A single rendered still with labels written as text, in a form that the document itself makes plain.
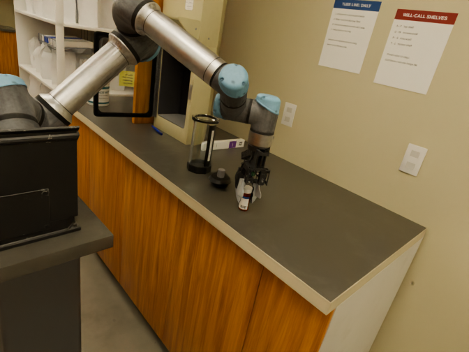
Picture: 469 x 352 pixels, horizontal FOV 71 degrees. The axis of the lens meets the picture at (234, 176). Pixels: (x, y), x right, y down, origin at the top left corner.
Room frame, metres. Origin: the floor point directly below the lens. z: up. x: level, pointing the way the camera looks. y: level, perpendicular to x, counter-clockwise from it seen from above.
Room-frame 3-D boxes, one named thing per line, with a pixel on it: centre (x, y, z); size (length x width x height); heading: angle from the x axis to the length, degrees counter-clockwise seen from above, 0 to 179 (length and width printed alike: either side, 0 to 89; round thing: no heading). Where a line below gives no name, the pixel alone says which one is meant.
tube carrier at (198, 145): (1.27, 0.15, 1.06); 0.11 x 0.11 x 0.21
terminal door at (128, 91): (1.66, 0.63, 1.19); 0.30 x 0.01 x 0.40; 127
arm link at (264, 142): (0.98, -0.06, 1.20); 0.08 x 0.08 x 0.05
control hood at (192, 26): (1.62, 0.42, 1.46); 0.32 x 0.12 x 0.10; 47
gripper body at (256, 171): (0.97, -0.06, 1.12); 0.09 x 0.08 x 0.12; 18
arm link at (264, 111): (0.98, -0.05, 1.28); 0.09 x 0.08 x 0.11; 88
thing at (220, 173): (1.16, 0.05, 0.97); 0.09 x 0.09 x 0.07
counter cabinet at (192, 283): (1.59, 0.21, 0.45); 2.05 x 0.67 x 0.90; 47
